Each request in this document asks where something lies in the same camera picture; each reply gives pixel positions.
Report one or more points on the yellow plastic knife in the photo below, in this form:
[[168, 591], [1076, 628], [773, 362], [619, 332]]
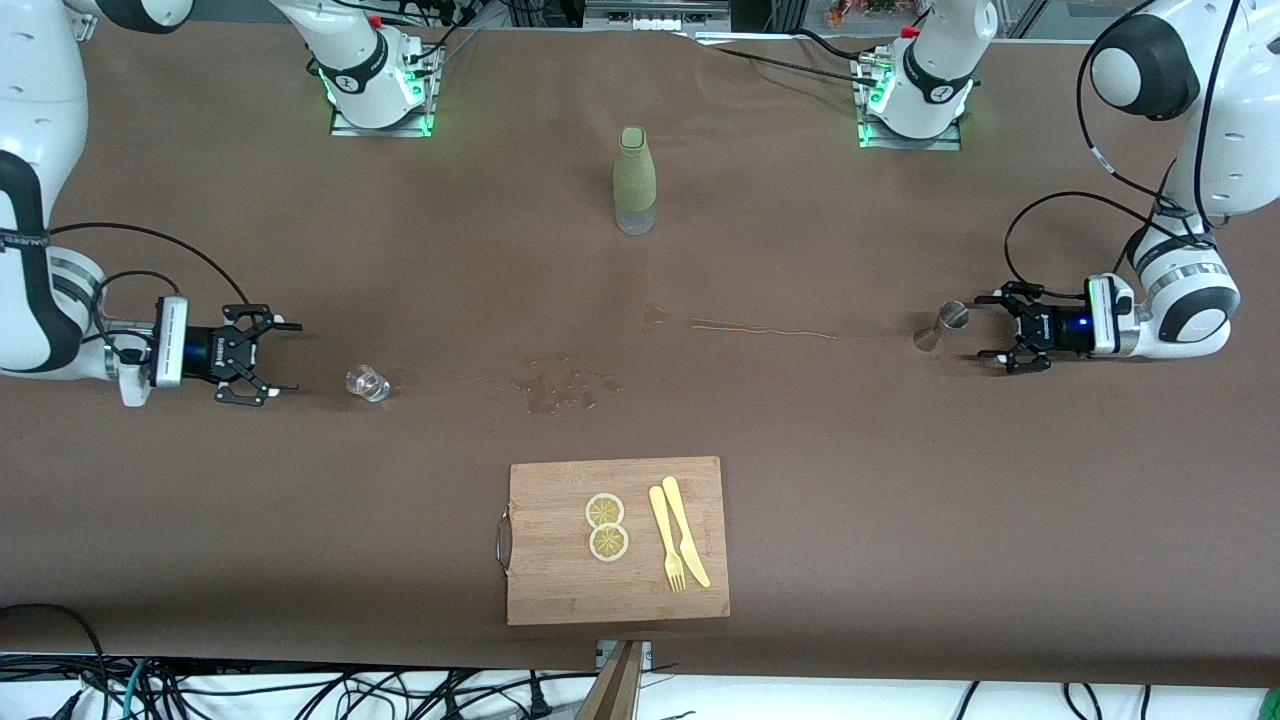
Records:
[[685, 530]]

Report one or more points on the metal bracket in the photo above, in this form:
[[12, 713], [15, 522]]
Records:
[[604, 652]]

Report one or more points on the small liquid spill puddle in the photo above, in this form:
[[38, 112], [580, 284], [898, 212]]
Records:
[[655, 315]]

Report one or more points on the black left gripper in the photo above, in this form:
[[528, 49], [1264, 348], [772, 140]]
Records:
[[1058, 328]]

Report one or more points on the clear glass measuring cup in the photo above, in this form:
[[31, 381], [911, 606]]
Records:
[[368, 383]]

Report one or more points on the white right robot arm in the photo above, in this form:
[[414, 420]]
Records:
[[30, 100]]

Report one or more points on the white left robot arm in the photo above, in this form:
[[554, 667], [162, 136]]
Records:
[[1230, 100]]

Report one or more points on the lemon slice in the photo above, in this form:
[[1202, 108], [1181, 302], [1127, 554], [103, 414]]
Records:
[[608, 543], [605, 510]]

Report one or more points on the green sleeved glass bottle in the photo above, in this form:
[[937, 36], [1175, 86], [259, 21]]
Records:
[[634, 180]]

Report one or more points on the wooden cutting board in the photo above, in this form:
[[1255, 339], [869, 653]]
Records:
[[560, 580]]

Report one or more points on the grey power strip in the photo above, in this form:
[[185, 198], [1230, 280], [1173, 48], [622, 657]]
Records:
[[650, 18]]

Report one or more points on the yellow plastic fork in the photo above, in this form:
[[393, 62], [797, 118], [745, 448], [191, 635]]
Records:
[[664, 530]]

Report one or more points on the brown table cover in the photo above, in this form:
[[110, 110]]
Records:
[[900, 480]]

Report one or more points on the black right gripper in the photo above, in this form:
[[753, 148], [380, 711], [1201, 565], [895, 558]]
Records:
[[203, 353]]

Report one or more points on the scattered liquid spill puddle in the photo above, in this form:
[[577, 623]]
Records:
[[560, 390]]

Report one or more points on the steel double jigger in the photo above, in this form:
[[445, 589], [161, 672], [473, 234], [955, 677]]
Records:
[[945, 322]]

